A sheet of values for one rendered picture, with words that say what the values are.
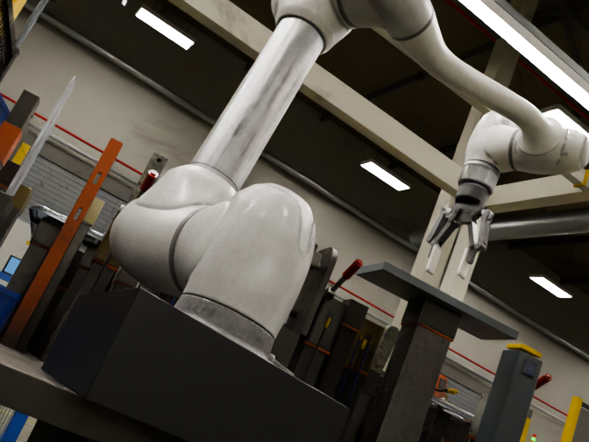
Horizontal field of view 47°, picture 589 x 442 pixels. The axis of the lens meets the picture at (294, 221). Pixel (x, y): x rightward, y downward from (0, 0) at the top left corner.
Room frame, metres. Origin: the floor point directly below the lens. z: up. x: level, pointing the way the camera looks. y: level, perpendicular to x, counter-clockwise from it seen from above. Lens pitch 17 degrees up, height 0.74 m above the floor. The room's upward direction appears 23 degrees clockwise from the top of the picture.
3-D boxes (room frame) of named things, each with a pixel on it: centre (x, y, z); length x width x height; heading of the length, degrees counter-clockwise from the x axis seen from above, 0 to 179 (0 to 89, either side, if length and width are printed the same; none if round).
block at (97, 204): (1.52, 0.43, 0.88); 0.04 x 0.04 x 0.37; 15
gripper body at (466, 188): (1.52, -0.37, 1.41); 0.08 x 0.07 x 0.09; 40
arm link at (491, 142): (1.51, -0.38, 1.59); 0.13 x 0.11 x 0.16; 47
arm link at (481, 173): (1.52, -0.37, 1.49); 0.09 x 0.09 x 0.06
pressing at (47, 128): (1.61, 0.64, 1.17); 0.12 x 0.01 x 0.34; 15
